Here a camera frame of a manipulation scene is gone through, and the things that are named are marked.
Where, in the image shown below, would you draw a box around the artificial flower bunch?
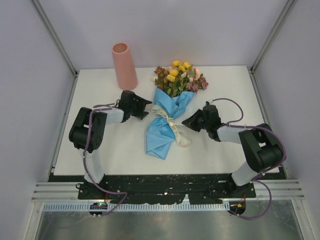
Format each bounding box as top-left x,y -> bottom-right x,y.
152,60 -> 209,98

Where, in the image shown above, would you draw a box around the left aluminium frame post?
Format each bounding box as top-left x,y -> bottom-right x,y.
29,0 -> 79,77

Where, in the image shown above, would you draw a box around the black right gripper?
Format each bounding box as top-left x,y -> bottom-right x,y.
182,108 -> 211,132

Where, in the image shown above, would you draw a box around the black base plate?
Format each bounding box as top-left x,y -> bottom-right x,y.
48,173 -> 256,205

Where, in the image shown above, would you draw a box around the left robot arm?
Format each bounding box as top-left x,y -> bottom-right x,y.
68,90 -> 153,200

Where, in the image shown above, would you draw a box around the aluminium frame post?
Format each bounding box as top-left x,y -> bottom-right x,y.
249,0 -> 297,75
29,0 -> 79,77

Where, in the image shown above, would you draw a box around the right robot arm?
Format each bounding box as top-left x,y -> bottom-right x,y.
182,104 -> 286,197

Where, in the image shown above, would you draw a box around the pink tapered vase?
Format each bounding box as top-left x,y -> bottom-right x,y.
112,42 -> 138,90

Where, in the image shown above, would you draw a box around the right aluminium frame post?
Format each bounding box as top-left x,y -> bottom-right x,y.
249,0 -> 297,75

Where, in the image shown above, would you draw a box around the cream ribbon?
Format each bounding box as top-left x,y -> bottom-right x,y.
150,105 -> 192,148

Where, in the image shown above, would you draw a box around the white slotted cable duct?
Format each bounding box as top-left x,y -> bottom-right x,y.
42,201 -> 230,212

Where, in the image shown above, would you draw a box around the blue wrapping paper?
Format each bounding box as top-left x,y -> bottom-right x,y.
145,88 -> 195,160

